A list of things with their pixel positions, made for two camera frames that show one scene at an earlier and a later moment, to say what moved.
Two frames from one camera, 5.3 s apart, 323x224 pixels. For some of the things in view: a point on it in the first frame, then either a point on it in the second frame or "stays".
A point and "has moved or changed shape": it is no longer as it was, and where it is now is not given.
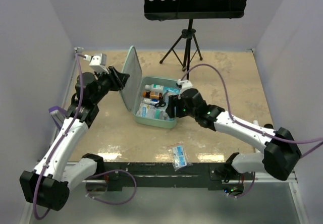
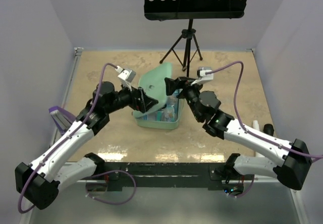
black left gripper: (121, 78) -> (147, 101)
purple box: (58, 114) stays
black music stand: (164, 1) stays
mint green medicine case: (147, 97) has moved or changed shape
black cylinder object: (269, 125) stays
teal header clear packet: (162, 114) stays
